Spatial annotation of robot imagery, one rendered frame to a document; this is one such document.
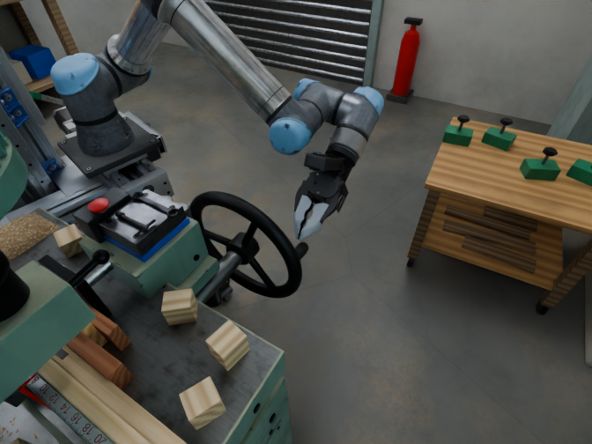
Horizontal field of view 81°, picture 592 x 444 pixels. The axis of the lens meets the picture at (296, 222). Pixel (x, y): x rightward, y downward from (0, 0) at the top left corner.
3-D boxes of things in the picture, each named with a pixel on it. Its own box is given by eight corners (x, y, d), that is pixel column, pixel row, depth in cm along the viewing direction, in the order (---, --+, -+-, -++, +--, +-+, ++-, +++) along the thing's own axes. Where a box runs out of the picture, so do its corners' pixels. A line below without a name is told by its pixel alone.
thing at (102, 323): (131, 342, 50) (118, 325, 46) (122, 351, 49) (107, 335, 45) (52, 284, 57) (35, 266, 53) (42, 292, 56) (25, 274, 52)
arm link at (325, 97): (285, 90, 72) (333, 108, 70) (307, 70, 79) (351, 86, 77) (281, 122, 78) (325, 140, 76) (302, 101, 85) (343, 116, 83)
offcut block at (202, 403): (187, 405, 44) (178, 394, 41) (216, 388, 45) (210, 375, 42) (196, 431, 42) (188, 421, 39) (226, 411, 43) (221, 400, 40)
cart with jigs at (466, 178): (551, 234, 182) (632, 125, 136) (549, 322, 147) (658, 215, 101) (425, 197, 204) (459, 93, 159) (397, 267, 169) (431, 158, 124)
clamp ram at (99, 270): (143, 285, 56) (122, 249, 50) (104, 321, 52) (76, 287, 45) (107, 263, 59) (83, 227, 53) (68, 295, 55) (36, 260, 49)
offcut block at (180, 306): (168, 325, 51) (160, 311, 49) (171, 306, 54) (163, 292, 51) (196, 321, 52) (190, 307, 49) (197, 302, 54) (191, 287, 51)
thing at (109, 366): (135, 376, 46) (122, 362, 43) (121, 391, 45) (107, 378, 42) (45, 307, 54) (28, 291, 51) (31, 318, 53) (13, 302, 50)
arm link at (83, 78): (60, 116, 94) (32, 65, 84) (99, 95, 103) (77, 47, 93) (92, 125, 90) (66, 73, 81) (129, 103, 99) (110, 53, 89)
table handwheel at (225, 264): (181, 170, 72) (217, 262, 91) (99, 232, 60) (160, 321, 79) (299, 208, 59) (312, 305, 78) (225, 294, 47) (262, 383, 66)
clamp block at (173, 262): (211, 255, 65) (201, 221, 58) (157, 311, 57) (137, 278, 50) (156, 226, 70) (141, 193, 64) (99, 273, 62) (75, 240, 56)
